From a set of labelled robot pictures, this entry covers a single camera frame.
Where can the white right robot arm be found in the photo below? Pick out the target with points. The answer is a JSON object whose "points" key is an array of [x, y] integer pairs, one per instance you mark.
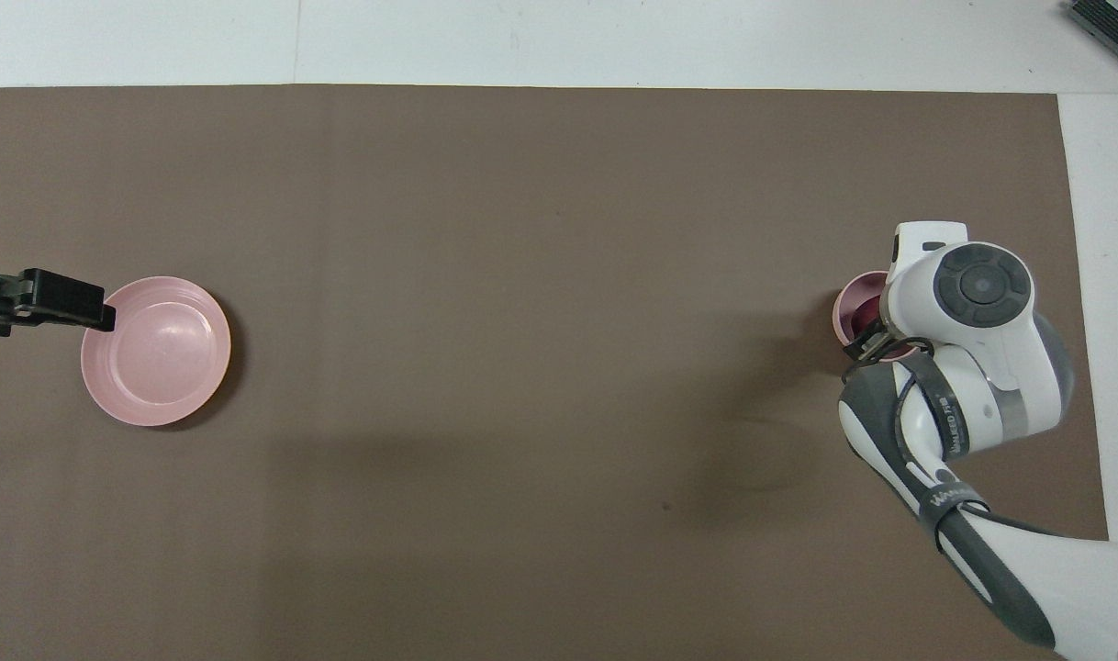
{"points": [[1027, 386]]}

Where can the dark grey ribbed device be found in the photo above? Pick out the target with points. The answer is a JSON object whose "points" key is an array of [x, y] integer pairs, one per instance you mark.
{"points": [[1114, 28]]}

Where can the pink bowl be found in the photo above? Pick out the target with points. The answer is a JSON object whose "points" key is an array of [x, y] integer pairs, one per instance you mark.
{"points": [[846, 308]]}

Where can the brown table mat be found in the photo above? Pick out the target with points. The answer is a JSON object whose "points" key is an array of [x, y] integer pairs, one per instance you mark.
{"points": [[522, 275]]}

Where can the pink plate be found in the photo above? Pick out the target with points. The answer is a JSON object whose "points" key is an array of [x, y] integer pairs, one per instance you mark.
{"points": [[155, 353]]}

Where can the dark red apple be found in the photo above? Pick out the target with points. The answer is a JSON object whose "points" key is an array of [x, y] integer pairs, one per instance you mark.
{"points": [[869, 310]]}

